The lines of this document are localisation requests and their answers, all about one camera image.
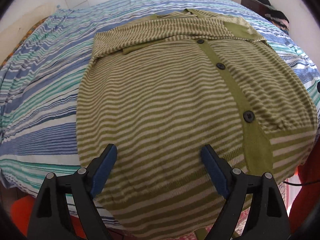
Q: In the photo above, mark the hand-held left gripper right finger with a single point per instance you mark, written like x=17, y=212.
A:
x=215, y=171

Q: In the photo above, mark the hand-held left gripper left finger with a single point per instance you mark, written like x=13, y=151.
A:
x=103, y=170

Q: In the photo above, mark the green striped cardigan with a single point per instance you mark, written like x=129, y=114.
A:
x=162, y=97

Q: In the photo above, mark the pile of clothes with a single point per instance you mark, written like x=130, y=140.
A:
x=278, y=16

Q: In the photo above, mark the orange knit blanket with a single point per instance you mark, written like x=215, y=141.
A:
x=307, y=185

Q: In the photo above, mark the blue striped bed sheet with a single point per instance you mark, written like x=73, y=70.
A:
x=45, y=92

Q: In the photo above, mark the orange floral sheet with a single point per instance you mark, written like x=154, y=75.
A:
x=23, y=38

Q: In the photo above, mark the dark wooden nightstand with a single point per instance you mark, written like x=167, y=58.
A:
x=251, y=5

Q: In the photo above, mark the cream headboard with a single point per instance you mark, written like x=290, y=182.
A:
x=22, y=17

